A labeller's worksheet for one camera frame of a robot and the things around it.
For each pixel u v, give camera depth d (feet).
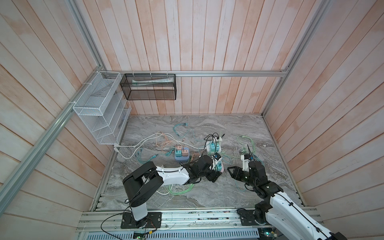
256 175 2.09
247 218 2.40
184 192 2.72
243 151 3.30
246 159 2.50
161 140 3.43
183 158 3.04
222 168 2.88
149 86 3.43
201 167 2.20
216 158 2.45
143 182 1.67
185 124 3.75
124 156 3.15
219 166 2.75
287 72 3.04
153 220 2.41
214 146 3.04
